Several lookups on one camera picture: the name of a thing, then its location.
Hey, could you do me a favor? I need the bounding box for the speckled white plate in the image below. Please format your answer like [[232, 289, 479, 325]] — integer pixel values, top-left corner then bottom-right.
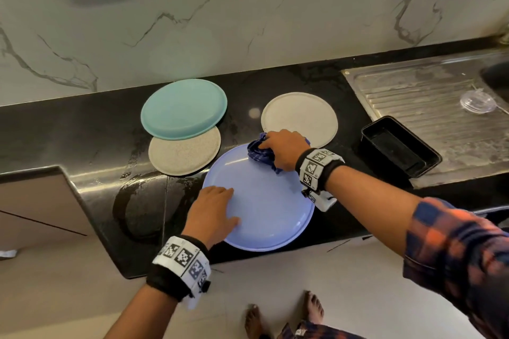
[[147, 125, 224, 179], [260, 91, 340, 150]]

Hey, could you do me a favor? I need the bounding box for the person's foot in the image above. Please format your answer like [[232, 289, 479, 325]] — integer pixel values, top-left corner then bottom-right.
[[243, 303, 268, 339], [301, 289, 326, 326]]

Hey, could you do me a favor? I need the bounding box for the clear plastic lid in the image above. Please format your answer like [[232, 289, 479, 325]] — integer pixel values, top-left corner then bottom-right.
[[459, 87, 499, 115]]

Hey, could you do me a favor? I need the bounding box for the person's left hand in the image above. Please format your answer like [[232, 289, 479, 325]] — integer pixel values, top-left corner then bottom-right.
[[180, 184, 242, 251]]

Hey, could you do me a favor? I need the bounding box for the person's left foot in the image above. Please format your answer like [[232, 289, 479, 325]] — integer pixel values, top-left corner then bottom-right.
[[243, 303, 268, 339]]

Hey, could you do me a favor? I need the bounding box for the person's right foot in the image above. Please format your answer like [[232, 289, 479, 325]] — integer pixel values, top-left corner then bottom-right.
[[301, 289, 326, 326]]

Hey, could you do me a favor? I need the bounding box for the person's right hand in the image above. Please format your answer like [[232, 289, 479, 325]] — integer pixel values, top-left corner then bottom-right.
[[258, 128, 313, 174]]

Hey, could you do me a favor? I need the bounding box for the brown lower drawer unit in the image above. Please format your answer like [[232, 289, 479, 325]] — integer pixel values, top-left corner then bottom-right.
[[0, 165, 97, 253]]

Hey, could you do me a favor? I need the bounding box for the person's left forearm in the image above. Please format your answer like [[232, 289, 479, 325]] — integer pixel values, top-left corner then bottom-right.
[[103, 282, 181, 339]]

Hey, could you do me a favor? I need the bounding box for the right wrist marker band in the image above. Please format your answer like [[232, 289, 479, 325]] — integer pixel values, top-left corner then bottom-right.
[[294, 147, 348, 195]]

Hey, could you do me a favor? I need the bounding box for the wrist marker band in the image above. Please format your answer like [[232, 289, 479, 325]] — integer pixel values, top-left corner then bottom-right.
[[294, 147, 348, 195], [145, 234, 213, 302]]

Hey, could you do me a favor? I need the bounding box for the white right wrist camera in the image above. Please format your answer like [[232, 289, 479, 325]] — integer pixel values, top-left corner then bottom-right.
[[305, 187, 340, 213]]

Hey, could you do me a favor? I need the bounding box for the blue orange plaid shirt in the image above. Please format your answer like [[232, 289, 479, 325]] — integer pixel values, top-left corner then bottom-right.
[[274, 197, 509, 339]]

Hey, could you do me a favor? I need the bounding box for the steel sink drainboard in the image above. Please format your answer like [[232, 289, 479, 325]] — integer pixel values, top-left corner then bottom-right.
[[341, 46, 509, 191]]

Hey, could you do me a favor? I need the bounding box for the person's right forearm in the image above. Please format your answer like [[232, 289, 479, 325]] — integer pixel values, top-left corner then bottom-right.
[[325, 165, 424, 258]]

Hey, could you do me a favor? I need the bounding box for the lavender plate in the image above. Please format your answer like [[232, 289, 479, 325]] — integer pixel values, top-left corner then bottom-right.
[[200, 141, 317, 254]]

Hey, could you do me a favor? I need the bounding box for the teal plate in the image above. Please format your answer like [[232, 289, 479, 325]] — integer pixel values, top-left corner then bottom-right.
[[140, 77, 229, 142]]

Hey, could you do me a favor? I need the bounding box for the left wrist marker band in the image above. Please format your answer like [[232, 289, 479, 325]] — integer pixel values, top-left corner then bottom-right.
[[145, 234, 213, 302]]

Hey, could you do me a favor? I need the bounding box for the black plastic tray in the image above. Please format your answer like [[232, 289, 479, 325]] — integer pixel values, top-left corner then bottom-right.
[[358, 114, 444, 181]]

